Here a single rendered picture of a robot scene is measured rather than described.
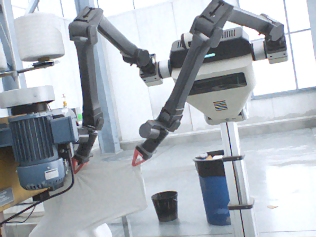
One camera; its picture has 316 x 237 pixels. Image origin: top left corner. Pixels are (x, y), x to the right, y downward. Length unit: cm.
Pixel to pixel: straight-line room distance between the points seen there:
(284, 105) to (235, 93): 761
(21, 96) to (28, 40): 25
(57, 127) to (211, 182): 256
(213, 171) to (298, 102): 600
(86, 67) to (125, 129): 892
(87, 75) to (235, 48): 68
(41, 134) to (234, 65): 91
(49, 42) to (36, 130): 33
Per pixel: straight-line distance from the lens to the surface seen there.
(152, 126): 142
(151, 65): 184
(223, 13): 133
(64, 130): 131
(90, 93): 155
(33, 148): 131
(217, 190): 371
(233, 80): 180
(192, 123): 977
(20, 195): 150
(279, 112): 946
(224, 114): 195
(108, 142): 1038
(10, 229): 243
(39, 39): 144
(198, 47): 135
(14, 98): 129
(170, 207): 412
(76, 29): 147
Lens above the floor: 132
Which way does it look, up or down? 3 degrees down
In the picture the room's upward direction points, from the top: 10 degrees counter-clockwise
